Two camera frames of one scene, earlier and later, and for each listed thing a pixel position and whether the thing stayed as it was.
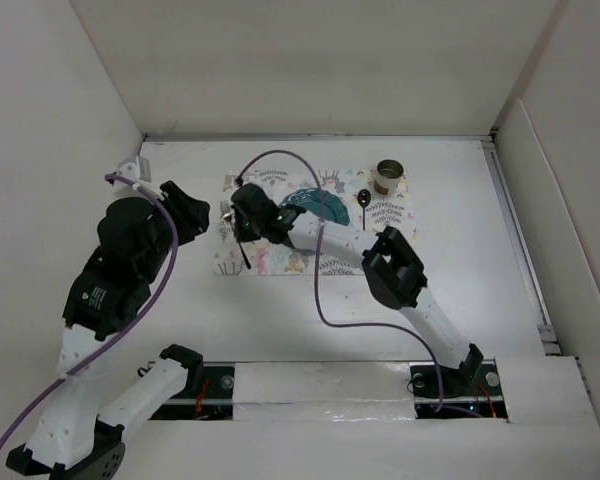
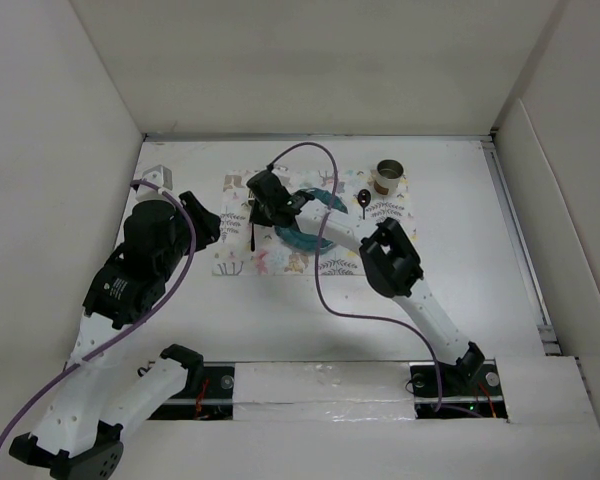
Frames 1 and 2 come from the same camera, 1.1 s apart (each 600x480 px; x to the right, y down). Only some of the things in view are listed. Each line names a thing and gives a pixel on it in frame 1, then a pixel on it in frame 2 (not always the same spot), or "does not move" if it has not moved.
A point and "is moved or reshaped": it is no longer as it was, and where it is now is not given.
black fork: x=228 y=217 is moved or reshaped
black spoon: x=364 y=198 does not move
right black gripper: x=241 y=234 to x=259 y=218
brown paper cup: x=388 y=174 does not move
